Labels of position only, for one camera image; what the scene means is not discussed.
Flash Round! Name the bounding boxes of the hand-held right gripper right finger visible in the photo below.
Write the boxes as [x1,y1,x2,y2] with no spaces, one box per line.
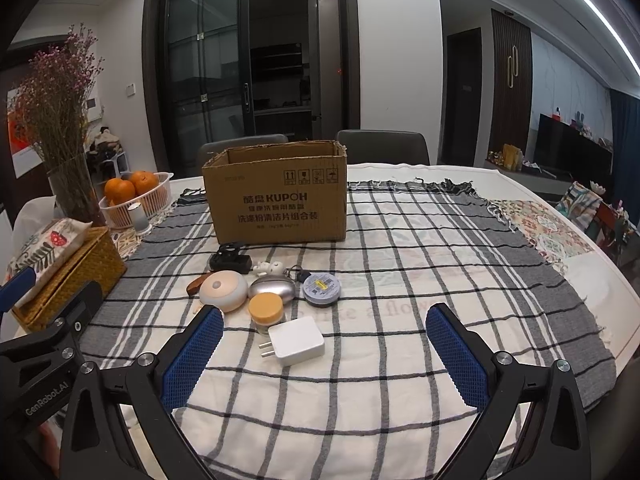
[425,303,593,480]

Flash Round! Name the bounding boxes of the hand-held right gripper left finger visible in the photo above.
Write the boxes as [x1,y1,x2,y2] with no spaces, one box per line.
[59,304,225,480]

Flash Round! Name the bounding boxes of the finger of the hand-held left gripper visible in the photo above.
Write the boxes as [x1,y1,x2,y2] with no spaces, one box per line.
[0,266,37,312]
[30,280,103,356]

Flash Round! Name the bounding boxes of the cream round hand warmer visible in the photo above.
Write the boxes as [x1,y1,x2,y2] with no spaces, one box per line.
[186,270,249,314]

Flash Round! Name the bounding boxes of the small jar with orange lid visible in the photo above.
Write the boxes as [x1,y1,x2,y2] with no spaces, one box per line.
[248,292,285,334]

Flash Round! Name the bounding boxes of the black phone holder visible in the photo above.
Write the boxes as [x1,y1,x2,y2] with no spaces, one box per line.
[208,242,252,275]

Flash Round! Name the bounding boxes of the white charger plug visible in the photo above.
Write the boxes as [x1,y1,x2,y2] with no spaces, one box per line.
[258,316,325,367]

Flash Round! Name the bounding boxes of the grey round tin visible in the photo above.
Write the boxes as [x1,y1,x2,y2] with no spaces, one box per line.
[301,271,341,307]

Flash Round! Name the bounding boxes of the brown cardboard box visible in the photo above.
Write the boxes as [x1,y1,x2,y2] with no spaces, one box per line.
[201,140,348,247]

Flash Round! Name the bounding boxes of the woven tissue box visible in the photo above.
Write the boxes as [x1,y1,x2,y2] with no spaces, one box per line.
[11,226,128,333]

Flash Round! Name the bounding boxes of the printed cloth tissue cover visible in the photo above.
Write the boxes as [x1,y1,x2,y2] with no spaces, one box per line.
[5,217,94,292]

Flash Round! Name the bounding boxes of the grey white checked cloth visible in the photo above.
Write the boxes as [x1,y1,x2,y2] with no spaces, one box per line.
[75,177,618,480]

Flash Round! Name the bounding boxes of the small white cylinder device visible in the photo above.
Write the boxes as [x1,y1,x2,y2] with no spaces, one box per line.
[128,201,153,235]

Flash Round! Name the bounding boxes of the glass vase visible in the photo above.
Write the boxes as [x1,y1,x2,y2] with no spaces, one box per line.
[47,152,106,227]

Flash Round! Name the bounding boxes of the orange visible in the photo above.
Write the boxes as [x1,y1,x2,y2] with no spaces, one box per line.
[129,170,159,196]
[104,178,137,207]

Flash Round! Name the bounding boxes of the white plastic basket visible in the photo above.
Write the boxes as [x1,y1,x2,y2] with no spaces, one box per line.
[98,172,173,232]

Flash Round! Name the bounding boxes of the floral patterned tablecloth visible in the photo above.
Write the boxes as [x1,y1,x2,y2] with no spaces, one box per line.
[487,199,597,262]

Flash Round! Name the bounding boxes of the white stool with plush toy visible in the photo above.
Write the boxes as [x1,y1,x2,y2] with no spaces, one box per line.
[86,126,132,172]

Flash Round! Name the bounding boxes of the dried pink flowers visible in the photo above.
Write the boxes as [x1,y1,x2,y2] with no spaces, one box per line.
[7,22,106,171]

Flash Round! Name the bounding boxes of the colourful patterned chair cover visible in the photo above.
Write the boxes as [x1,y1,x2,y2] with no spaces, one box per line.
[555,180,632,257]

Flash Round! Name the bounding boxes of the yellow boxes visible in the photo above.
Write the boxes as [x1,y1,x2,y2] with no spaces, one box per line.
[487,143,527,171]

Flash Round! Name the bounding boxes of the grey dining chair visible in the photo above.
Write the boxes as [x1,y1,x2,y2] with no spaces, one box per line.
[336,130,431,167]
[196,134,290,179]

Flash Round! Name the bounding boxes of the black television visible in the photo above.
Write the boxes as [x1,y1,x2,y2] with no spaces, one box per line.
[536,114,614,182]

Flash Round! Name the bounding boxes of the dark interior door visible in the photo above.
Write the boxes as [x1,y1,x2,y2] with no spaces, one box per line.
[444,27,484,167]

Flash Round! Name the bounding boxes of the dark glass sliding doors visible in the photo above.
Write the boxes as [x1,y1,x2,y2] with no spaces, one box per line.
[144,0,359,172]

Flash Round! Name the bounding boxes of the blue curtain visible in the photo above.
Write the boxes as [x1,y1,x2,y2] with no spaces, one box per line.
[607,87,640,197]

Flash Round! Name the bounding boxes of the silver refrigerator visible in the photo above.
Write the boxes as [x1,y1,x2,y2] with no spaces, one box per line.
[307,0,342,141]

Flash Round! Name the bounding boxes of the ceiling light strip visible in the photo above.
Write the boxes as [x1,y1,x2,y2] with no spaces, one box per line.
[537,0,640,70]

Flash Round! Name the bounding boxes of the red wall picture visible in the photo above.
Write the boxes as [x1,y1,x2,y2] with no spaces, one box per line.
[7,85,45,179]

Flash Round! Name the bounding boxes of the dark cabinet with gold handles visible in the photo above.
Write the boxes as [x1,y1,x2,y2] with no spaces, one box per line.
[490,9,534,161]

